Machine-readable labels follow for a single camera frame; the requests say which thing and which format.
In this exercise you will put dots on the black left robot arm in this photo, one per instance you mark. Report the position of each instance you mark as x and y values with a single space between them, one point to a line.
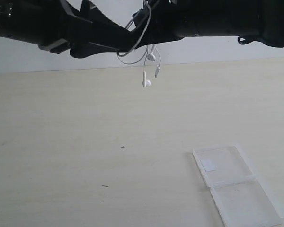
56 26

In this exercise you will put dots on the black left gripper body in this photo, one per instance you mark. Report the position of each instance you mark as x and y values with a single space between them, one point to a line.
54 25

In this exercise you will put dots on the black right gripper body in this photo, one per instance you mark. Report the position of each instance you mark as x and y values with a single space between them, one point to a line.
173 20

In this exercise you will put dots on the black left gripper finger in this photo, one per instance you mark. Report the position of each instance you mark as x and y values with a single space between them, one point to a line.
95 38
91 15

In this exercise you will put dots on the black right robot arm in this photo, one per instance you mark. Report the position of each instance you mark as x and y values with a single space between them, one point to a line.
271 25

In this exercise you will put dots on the clear plastic storage case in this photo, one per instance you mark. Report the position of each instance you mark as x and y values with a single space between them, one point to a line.
241 196

